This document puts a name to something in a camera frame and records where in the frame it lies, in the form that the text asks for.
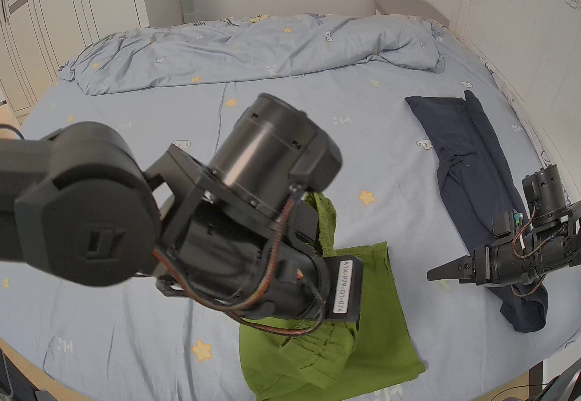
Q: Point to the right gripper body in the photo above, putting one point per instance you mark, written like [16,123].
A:
[504,260]

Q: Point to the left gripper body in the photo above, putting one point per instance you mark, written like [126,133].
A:
[254,272]

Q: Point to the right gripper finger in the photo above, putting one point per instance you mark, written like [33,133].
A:
[460,280]
[456,266]

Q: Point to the green shorts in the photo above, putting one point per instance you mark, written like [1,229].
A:
[376,335]

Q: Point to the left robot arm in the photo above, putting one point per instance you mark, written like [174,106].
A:
[86,199]

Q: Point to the dark blue garment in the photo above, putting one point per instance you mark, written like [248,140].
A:
[472,149]

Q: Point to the bed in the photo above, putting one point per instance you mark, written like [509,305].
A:
[118,117]

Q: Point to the pale blue quilt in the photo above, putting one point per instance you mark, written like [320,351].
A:
[254,49]

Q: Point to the grey bedside table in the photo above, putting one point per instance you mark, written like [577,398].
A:
[408,6]

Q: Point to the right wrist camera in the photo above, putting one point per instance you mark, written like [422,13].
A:
[503,225]

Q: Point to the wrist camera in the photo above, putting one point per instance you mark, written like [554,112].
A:
[503,225]
[305,226]

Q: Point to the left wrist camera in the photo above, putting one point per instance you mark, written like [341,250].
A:
[305,226]

